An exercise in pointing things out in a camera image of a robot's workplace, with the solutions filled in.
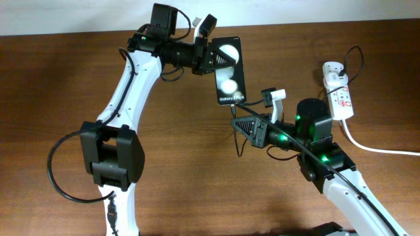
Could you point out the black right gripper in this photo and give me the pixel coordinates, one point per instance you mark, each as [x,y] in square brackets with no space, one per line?
[263,130]

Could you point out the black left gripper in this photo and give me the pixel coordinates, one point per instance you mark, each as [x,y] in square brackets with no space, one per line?
[199,45]

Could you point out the black Galaxy flip phone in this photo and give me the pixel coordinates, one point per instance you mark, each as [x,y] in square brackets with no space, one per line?
[230,81]

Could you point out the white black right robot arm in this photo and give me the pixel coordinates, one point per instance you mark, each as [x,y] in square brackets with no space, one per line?
[322,162]

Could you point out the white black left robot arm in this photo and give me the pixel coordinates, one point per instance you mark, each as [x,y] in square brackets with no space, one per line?
[111,149]

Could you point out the white charger adapter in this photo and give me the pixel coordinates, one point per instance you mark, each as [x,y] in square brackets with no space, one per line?
[334,80]

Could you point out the white power strip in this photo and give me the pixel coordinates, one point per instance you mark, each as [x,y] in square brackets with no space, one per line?
[339,100]

